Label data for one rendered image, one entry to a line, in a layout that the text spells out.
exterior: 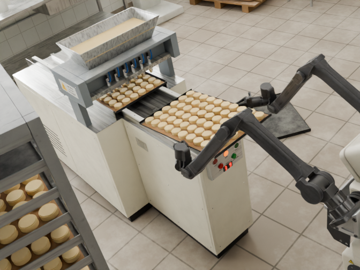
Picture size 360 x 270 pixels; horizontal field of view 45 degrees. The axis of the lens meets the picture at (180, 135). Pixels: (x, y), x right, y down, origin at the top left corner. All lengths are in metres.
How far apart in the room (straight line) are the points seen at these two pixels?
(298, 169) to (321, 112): 2.38
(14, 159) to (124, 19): 1.86
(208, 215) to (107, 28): 1.29
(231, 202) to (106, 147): 0.83
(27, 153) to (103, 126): 1.55
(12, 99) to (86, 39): 1.71
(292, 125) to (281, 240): 1.18
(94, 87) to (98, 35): 0.33
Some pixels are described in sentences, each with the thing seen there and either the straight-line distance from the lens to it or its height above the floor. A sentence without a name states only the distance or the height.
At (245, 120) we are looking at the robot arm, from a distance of 1.58.
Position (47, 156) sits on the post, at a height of 1.72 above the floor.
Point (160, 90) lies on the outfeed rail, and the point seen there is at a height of 0.89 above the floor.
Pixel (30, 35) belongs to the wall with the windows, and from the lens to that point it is 5.95.
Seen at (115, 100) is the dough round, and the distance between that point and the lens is 2.72.
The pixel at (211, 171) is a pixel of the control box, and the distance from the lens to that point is 2.27.
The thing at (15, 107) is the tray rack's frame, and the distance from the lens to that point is 1.04.
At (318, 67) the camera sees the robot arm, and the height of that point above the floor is 1.34.
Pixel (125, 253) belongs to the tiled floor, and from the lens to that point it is 3.04.
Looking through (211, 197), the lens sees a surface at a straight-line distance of 2.42.
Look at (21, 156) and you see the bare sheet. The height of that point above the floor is 1.67.
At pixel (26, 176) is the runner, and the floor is 1.67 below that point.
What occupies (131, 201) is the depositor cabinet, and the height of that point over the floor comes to 0.20.
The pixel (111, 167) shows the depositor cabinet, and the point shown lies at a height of 0.55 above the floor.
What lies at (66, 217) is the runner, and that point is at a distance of 1.18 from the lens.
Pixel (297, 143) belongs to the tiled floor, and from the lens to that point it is 3.59.
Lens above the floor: 2.29
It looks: 37 degrees down
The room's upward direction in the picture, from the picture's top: 13 degrees counter-clockwise
